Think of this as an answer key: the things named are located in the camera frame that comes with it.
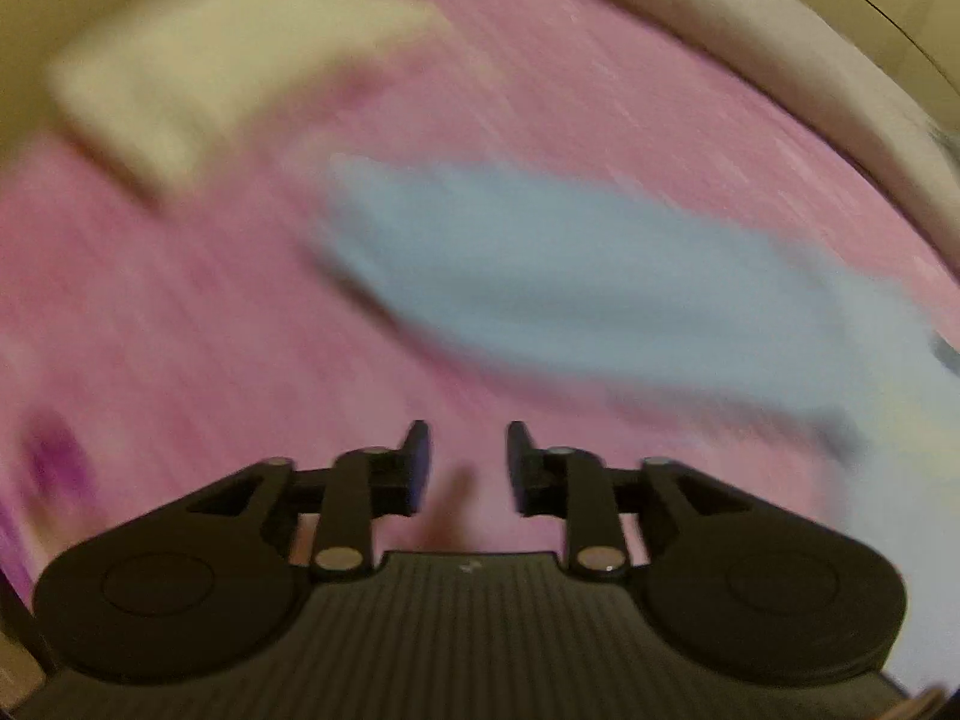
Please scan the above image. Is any pink floral bed blanket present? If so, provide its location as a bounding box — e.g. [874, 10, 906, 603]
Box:
[2, 0, 958, 593]

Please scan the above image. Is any cream quilted headboard cushion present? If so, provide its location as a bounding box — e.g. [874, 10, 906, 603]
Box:
[47, 0, 448, 193]

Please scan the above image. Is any light blue sweatshirt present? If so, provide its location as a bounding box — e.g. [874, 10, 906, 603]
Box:
[319, 156, 958, 688]

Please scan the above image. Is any folded striped grey quilt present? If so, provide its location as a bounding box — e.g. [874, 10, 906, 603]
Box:
[612, 0, 958, 266]

